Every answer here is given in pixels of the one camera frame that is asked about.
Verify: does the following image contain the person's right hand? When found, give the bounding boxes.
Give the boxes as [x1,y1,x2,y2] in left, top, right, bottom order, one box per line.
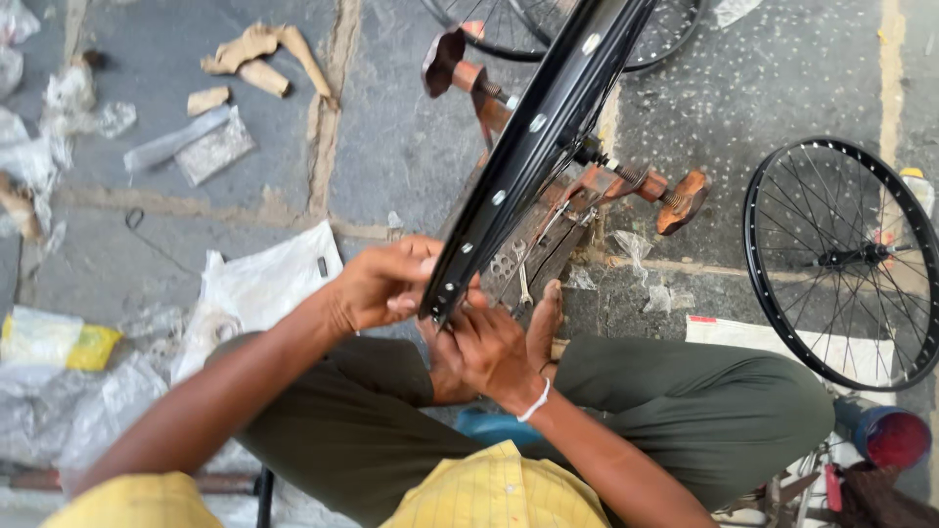
[440,289,550,418]

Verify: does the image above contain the yellow and clear packet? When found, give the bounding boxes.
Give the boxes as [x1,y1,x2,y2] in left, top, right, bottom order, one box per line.
[0,306,124,372]

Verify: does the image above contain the black bicycle wheel rim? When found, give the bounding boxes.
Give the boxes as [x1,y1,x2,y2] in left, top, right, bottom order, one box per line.
[418,0,661,328]

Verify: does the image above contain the bottle with yellow cap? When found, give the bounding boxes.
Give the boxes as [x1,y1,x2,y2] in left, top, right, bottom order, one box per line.
[898,167,937,221]

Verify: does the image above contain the black spoked bicycle wheel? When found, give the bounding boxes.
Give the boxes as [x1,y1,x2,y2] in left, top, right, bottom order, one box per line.
[514,0,707,73]
[742,136,939,393]
[421,0,553,64]

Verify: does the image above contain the blue can with red inside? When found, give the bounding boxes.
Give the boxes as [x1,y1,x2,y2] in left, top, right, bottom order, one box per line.
[833,395,933,471]

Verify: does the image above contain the heap of clear plastic wrappers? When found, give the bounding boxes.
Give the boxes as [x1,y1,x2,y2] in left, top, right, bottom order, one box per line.
[0,0,138,244]

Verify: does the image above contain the large torn cardboard piece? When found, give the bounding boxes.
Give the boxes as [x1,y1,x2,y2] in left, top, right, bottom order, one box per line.
[200,22,335,101]

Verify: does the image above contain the small silver spanner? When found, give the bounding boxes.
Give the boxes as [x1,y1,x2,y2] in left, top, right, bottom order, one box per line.
[537,201,572,247]

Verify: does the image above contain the round perforated spoke key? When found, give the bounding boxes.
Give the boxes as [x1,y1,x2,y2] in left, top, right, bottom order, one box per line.
[487,251,519,283]

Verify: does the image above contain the person's left hand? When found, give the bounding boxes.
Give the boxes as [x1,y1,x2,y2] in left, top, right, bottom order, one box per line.
[330,235,446,336]

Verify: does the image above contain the small clear plastic scrap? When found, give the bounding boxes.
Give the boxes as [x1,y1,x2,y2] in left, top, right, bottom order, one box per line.
[612,230,654,284]
[644,284,695,314]

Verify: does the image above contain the rusty metal bar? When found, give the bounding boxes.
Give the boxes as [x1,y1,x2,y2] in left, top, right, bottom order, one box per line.
[0,468,259,495]

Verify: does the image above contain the crumpled clear plastic sheet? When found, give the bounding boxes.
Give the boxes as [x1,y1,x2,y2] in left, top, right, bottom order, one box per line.
[0,352,171,474]

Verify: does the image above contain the small cardboard scrap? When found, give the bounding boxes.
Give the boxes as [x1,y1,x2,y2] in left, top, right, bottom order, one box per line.
[186,86,231,117]

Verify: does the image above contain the person's yellow shirt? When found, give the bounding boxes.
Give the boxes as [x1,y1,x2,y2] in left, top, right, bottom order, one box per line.
[40,439,611,528]

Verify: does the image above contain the person's bare foot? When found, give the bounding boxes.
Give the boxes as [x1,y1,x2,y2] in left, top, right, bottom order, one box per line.
[525,279,566,371]

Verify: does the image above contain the rusty wheel truing stand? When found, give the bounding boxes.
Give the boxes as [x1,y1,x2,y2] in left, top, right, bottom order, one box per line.
[421,28,713,324]

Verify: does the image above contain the white sheet with red corner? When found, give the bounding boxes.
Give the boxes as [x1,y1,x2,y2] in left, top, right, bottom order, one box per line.
[685,314,897,391]

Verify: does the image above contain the white plastic bag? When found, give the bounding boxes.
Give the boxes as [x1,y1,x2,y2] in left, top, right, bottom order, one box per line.
[170,220,346,384]

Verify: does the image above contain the white wrist band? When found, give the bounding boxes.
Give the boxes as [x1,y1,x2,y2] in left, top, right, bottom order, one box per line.
[516,377,551,424]

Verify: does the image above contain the silver open-end wrench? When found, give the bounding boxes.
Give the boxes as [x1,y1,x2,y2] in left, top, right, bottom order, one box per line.
[512,239,535,309]

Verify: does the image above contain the square clear plastic packet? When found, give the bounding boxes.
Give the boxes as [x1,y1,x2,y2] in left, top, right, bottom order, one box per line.
[174,106,257,187]

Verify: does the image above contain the blue plastic seat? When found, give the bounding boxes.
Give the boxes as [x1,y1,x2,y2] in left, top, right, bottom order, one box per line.
[453,408,545,450]

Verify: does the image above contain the person's green trousers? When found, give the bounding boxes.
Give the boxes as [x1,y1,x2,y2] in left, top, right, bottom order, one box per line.
[205,333,838,528]

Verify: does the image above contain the long clear plastic packet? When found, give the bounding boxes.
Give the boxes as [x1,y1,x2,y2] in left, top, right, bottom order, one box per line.
[122,105,233,174]

